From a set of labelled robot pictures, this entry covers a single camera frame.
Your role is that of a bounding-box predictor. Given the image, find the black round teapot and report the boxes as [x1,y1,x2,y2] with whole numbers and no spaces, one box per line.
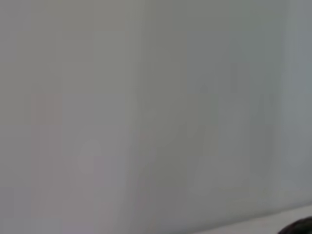
[277,215,312,234]

